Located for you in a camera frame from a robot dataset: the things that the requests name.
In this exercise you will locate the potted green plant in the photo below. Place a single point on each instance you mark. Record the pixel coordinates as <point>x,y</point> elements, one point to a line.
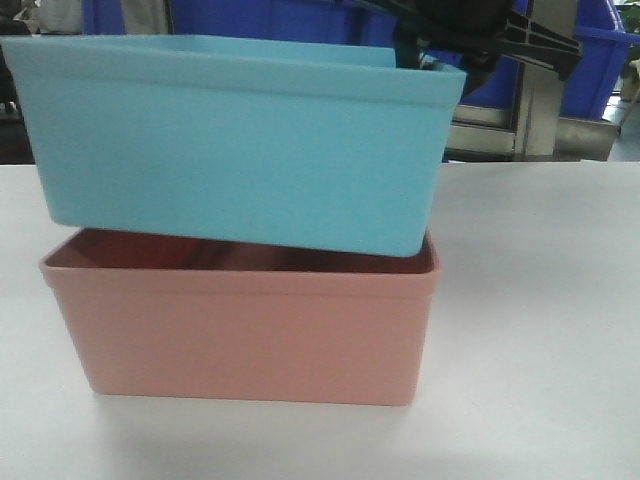
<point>629,14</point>

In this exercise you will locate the blue storage bin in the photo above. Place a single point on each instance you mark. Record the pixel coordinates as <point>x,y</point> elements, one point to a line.
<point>606,45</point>
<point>336,22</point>
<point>491,81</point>

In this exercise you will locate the pink plastic box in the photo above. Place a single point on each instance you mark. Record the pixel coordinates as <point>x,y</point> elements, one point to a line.
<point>155,315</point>

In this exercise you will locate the light blue plastic box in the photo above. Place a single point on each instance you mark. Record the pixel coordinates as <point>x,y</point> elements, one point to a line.
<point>311,145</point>

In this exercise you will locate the blue storage bin right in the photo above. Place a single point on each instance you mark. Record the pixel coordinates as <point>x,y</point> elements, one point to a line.
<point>606,45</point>

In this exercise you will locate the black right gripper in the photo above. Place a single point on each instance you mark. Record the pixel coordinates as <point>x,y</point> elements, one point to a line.
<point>430,37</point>

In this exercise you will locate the blue storage bin middle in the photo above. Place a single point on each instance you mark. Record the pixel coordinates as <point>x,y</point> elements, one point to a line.
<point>491,81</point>

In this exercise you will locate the stainless steel shelf rack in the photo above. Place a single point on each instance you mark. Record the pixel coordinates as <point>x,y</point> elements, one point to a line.
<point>533,128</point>

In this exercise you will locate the blue storage bin left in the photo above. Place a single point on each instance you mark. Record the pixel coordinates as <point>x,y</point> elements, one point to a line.
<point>336,22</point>

